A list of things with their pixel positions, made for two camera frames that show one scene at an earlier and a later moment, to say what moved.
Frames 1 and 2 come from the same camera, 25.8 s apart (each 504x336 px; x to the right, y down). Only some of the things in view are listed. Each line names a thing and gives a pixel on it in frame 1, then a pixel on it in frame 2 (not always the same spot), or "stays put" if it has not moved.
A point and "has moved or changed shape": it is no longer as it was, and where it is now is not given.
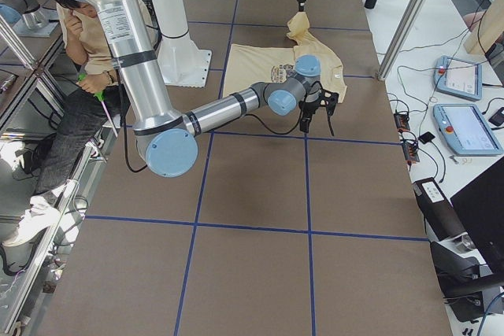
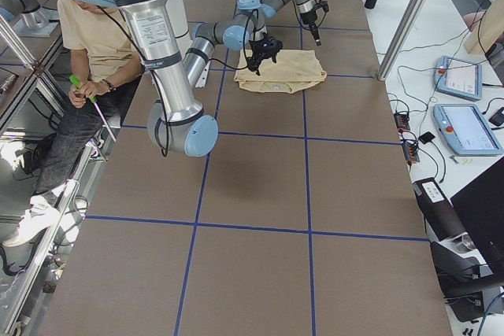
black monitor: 479,206 stays put
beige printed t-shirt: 244,65 has moved or changed shape
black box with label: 439,212 stays put
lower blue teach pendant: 465,130 stays put
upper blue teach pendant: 458,77 stays put
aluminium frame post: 406,32 stays put
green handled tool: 100,96 to 75,81
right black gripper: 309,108 to 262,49
